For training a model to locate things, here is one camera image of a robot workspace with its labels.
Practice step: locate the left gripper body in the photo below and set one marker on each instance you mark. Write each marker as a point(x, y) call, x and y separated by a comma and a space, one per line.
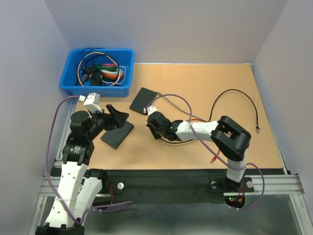
point(102, 120)

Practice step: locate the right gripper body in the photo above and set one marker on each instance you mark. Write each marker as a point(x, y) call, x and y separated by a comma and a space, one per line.
point(163, 132)

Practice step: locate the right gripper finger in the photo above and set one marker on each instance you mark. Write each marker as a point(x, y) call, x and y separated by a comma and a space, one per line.
point(153, 131)
point(159, 133)

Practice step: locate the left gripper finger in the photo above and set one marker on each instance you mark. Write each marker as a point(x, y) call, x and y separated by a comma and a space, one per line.
point(113, 125)
point(116, 118)

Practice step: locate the black network switch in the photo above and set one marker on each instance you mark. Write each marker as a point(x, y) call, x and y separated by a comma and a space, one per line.
point(115, 137)
point(142, 99)

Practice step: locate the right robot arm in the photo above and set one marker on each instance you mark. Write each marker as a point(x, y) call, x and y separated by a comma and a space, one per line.
point(230, 138)

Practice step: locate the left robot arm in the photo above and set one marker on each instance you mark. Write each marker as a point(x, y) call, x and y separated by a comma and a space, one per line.
point(78, 185)

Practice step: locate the blue plastic bin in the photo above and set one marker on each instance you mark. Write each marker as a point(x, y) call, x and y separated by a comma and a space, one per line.
point(72, 79)

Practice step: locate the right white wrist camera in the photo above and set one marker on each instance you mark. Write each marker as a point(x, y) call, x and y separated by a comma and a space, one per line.
point(149, 110)

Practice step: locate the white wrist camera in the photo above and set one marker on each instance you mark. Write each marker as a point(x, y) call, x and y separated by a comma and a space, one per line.
point(149, 110)
point(91, 103)

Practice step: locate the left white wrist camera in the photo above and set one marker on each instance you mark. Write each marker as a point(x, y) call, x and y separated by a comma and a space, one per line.
point(91, 103)

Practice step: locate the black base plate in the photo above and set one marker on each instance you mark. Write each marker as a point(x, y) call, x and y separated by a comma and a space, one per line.
point(180, 186)

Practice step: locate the aluminium frame rail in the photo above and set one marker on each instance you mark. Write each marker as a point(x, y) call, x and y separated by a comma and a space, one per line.
point(266, 184)

